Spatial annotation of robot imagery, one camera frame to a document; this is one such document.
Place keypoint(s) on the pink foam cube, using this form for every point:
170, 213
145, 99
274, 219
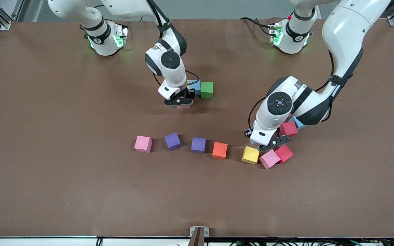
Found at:
183, 107
143, 143
269, 159

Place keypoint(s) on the purple foam cube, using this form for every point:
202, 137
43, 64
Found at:
172, 140
198, 144

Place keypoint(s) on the orange foam cube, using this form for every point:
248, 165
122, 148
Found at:
220, 150

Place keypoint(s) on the brown table cover sheet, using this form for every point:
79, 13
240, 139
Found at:
80, 188

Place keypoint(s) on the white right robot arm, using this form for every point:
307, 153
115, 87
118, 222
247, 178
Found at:
171, 68

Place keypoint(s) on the yellow foam cube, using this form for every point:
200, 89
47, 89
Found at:
250, 155

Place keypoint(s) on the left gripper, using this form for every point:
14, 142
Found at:
247, 133

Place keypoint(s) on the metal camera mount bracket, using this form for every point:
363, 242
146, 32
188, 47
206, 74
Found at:
199, 235

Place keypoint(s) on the blue foam cube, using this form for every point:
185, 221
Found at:
196, 83
300, 124

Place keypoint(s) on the red foam cube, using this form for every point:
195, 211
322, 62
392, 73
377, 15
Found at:
290, 129
285, 153

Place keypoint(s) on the green foam cube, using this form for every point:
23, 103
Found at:
207, 89

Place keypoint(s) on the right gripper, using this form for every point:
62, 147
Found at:
191, 92

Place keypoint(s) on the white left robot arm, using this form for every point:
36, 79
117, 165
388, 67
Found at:
345, 30

